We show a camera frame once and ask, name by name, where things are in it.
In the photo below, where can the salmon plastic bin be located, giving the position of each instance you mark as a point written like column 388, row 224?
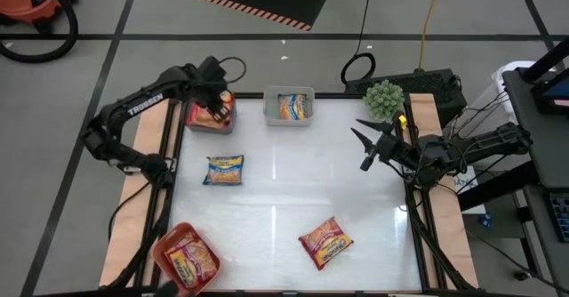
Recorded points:
column 184, row 229

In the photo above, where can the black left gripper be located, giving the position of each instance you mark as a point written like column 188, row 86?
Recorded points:
column 215, row 90

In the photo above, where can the black keyboard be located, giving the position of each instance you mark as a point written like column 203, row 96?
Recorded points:
column 560, row 217

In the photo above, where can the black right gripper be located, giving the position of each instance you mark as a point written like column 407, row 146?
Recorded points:
column 393, row 150

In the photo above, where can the tan wooden board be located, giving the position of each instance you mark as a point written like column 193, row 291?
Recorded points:
column 455, row 243
column 129, row 226

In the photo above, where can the yellow tag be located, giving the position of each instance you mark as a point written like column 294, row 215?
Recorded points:
column 403, row 122

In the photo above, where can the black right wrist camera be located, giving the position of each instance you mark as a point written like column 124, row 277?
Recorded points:
column 368, row 161

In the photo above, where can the red beef ramen pack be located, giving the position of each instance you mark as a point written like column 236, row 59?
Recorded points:
column 326, row 243
column 191, row 263

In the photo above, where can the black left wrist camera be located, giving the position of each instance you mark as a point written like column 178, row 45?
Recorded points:
column 209, row 66

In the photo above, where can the white plastic container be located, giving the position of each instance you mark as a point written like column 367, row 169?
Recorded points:
column 511, row 79

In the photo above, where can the blue soy sauce ramen pack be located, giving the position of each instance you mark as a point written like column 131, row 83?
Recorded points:
column 224, row 170
column 292, row 106

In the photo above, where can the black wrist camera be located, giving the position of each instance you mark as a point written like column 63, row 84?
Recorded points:
column 368, row 161
column 209, row 66

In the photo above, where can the dark grey desk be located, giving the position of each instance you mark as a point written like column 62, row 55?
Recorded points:
column 547, row 154

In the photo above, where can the green artificial plant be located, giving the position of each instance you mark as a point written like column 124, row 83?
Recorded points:
column 383, row 99

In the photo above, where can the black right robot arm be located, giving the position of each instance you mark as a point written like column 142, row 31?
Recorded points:
column 471, row 148

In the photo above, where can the white plastic bin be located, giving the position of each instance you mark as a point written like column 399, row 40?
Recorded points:
column 271, row 110

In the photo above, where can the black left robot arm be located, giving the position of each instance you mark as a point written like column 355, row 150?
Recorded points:
column 142, row 103

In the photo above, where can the dark grey translucent bin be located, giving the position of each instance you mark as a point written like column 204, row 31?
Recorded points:
column 209, row 131

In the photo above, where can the orange chicken ramen pack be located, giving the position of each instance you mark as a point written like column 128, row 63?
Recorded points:
column 200, row 114

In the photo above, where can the black laptop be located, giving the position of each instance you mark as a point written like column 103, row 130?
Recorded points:
column 553, row 94

